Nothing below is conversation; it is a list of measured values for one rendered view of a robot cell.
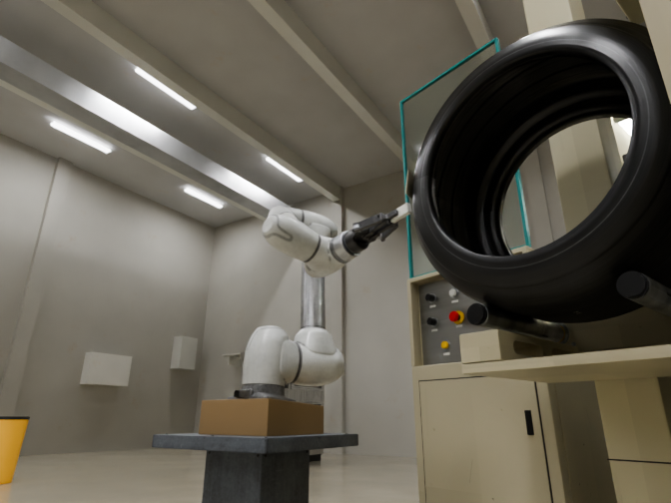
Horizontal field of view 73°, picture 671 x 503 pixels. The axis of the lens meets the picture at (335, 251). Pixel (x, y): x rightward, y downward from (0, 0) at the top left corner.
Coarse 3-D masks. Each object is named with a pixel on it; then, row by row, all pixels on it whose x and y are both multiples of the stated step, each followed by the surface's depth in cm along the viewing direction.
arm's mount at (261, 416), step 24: (216, 408) 152; (240, 408) 147; (264, 408) 141; (288, 408) 148; (312, 408) 159; (216, 432) 149; (240, 432) 144; (264, 432) 139; (288, 432) 146; (312, 432) 157
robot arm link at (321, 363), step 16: (320, 224) 199; (304, 272) 191; (304, 288) 187; (320, 288) 187; (304, 304) 184; (320, 304) 183; (304, 320) 180; (320, 320) 180; (304, 336) 174; (320, 336) 174; (304, 352) 168; (320, 352) 171; (336, 352) 176; (304, 368) 166; (320, 368) 168; (336, 368) 173; (304, 384) 170; (320, 384) 172
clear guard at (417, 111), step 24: (480, 48) 196; (456, 72) 205; (408, 96) 226; (432, 96) 214; (408, 120) 223; (432, 120) 210; (408, 144) 219; (408, 168) 215; (408, 216) 208; (504, 216) 169; (408, 240) 204; (528, 240) 159
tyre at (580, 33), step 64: (512, 64) 94; (576, 64) 102; (640, 64) 74; (448, 128) 105; (512, 128) 121; (640, 128) 71; (448, 192) 121; (640, 192) 70; (448, 256) 95; (512, 256) 83; (576, 256) 75; (640, 256) 71; (576, 320) 92
